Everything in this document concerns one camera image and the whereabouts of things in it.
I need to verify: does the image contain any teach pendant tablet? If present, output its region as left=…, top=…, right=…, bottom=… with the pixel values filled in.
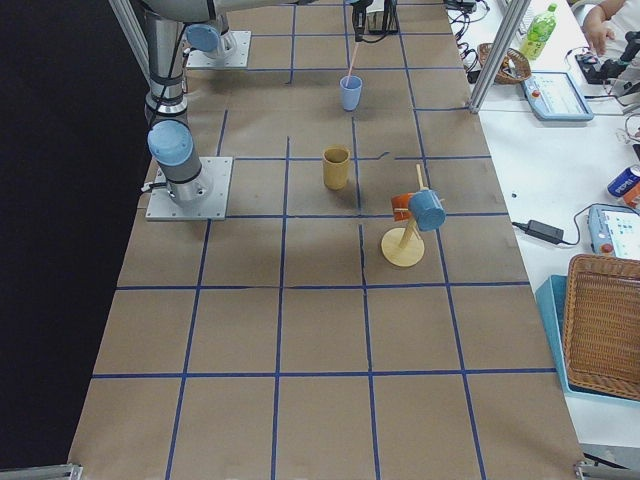
left=521, top=72, right=594, bottom=122

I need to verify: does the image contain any orange mug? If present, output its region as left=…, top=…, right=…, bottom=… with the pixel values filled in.
left=391, top=193, right=413, bottom=222

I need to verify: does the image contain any aluminium frame post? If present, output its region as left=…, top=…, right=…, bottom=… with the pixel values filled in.
left=468, top=0, right=530, bottom=114

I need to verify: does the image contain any bamboo wooden cup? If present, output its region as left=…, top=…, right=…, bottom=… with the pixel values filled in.
left=323, top=145, right=351, bottom=190

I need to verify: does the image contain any pink chopstick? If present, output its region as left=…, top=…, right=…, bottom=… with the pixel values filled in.
left=345, top=42, right=359, bottom=87

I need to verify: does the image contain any wooden mug tree stand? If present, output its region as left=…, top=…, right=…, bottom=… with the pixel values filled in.
left=381, top=164, right=427, bottom=268

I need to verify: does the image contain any blue mug on stand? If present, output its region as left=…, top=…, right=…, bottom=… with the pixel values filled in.
left=409, top=189, right=446, bottom=231

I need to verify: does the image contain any person's hand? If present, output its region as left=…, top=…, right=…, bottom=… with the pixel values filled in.
left=582, top=4, right=615, bottom=55

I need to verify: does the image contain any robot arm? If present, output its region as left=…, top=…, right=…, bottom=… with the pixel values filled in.
left=140, top=0, right=278, bottom=205
left=186, top=23, right=237, bottom=60

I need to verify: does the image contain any wicker basket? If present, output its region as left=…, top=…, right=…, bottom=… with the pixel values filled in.
left=495, top=48, right=532, bottom=85

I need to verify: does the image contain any large wicker tray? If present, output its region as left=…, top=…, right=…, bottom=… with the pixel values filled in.
left=562, top=254, right=639, bottom=401

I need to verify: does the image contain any black power adapter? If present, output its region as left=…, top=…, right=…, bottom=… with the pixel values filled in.
left=512, top=220, right=564, bottom=245

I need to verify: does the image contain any light blue tray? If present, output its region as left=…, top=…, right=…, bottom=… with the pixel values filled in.
left=535, top=275, right=639, bottom=407

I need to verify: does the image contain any pepsi can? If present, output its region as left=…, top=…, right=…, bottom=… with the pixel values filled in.
left=607, top=164, right=640, bottom=198

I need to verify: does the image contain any green drink bottle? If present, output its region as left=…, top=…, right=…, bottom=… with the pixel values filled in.
left=520, top=3, right=557, bottom=61

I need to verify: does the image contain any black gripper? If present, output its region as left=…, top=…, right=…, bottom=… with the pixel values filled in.
left=349, top=0, right=373, bottom=42

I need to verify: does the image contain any light blue plastic cup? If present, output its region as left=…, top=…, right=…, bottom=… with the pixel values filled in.
left=339, top=75, right=363, bottom=111

